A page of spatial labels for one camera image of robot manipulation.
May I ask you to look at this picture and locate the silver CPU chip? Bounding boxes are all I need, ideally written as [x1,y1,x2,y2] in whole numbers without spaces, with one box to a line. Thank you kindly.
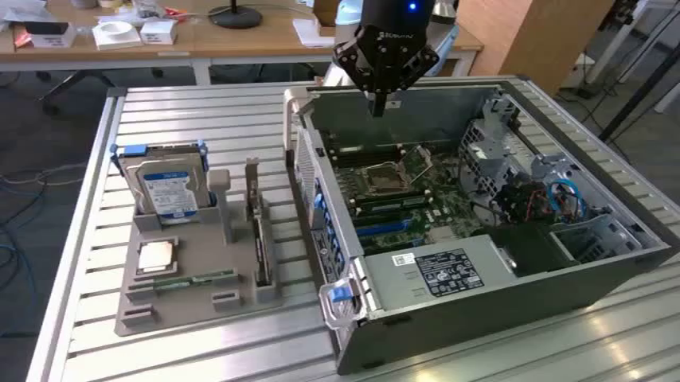
[135,240,176,275]

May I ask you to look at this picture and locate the CPU socket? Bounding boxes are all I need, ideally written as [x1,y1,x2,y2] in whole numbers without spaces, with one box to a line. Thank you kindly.
[360,162,410,196]

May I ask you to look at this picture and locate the green RAM stick in slot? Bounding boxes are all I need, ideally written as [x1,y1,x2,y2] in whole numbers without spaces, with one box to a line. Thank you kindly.
[355,193,431,215]

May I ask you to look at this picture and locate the brown cardboard box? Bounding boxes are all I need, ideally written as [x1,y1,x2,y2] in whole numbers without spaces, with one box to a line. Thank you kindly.
[311,0,340,28]

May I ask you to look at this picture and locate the white box black lid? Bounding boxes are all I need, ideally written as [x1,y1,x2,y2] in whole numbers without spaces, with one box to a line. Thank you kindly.
[22,21,78,49]

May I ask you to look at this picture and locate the black chair base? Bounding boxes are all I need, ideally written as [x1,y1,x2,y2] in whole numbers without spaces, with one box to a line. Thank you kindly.
[36,69,116,115]

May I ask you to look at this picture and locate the white labelled box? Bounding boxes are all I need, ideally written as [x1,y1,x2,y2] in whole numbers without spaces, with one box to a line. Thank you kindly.
[139,19,179,45]

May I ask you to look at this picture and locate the black graphics card metal bracket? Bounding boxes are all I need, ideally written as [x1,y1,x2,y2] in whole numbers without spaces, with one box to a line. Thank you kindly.
[244,156,276,288]

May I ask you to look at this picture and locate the white box with round tape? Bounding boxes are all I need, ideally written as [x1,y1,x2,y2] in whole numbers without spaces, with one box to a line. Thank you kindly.
[90,21,144,52]

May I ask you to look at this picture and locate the slanted metal disk bay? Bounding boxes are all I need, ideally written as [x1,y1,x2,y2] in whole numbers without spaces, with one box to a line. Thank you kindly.
[549,214,646,266]

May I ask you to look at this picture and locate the green motherboard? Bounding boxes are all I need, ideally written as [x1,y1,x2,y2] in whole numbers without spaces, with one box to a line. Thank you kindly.
[318,131,479,255]

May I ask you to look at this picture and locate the wooden desk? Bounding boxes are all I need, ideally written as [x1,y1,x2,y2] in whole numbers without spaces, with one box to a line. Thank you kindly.
[0,0,485,87]

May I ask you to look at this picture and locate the black lamp base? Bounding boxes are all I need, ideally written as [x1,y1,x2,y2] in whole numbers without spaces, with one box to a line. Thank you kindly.
[205,0,264,29]

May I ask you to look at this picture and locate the grey parts rack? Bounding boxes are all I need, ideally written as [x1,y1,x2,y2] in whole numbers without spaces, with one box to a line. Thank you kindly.
[115,157,286,337]

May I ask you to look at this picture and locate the wooden cabinet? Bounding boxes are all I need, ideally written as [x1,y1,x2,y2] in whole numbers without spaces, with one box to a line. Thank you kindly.
[455,0,617,96]

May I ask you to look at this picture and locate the blue expansion slot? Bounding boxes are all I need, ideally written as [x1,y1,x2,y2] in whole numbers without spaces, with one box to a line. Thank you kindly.
[355,220,407,240]

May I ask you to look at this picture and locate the perforated metal disk bay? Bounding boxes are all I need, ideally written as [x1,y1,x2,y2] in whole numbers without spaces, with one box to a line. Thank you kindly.
[455,117,531,196]

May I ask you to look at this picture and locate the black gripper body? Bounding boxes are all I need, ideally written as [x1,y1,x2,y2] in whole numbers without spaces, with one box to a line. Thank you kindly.
[354,0,430,92]

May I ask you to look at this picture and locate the blue wire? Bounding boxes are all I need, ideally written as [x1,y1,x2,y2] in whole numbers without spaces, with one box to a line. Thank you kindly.
[549,178,589,222]

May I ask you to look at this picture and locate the blue slot clip strip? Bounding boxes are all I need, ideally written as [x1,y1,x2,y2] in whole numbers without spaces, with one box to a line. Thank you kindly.
[310,178,346,279]

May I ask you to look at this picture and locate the blue case latch tab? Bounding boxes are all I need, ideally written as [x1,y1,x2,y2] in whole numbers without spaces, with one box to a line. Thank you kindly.
[328,286,355,306]

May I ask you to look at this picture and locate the red wire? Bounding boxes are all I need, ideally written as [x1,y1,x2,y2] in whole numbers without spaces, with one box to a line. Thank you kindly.
[522,186,547,222]

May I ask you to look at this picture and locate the grey power supply unit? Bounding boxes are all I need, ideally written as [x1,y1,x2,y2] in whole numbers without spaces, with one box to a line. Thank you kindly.
[363,234,519,311]

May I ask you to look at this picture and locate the white paper stack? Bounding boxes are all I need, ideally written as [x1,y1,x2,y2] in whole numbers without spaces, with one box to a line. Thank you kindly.
[291,18,336,49]

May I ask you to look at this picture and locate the dark grey open PC case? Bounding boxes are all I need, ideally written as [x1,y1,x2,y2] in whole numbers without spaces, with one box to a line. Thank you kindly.
[283,75,680,377]

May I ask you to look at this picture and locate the blue floor cables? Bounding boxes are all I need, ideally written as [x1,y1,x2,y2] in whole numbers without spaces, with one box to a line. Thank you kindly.
[0,170,38,339]

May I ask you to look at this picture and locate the black stand leg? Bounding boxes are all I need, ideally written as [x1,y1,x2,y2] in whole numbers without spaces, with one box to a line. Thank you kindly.
[597,51,680,142]

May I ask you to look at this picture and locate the clear plastic bag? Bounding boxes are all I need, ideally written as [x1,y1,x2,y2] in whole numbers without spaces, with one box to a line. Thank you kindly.
[0,0,49,23]

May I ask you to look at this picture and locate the green RAM stick on holder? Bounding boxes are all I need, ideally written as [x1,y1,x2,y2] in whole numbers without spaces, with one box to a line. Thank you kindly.
[129,269,237,290]

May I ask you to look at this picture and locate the hard disk blue caddy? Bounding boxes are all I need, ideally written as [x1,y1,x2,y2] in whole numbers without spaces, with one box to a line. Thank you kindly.
[109,139,209,228]

